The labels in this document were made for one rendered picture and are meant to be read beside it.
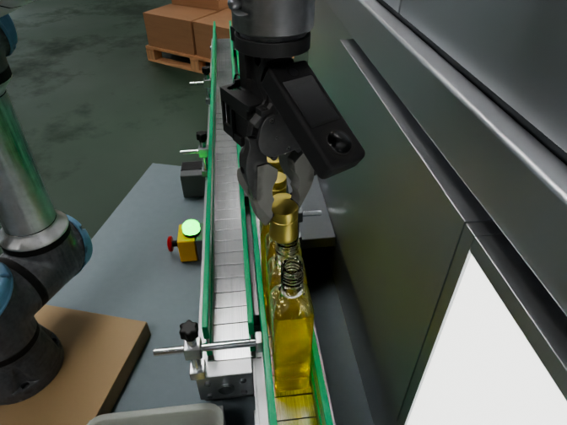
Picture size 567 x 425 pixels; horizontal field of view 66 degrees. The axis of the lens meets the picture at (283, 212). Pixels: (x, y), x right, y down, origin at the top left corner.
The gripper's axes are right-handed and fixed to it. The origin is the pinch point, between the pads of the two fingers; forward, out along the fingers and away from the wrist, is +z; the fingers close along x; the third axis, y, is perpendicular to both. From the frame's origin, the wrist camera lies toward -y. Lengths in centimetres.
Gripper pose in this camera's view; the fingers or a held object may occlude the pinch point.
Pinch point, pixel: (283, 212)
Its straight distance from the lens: 51.3
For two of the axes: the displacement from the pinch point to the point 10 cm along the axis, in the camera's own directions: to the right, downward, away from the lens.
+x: -8.3, 3.4, -4.4
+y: -5.5, -5.2, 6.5
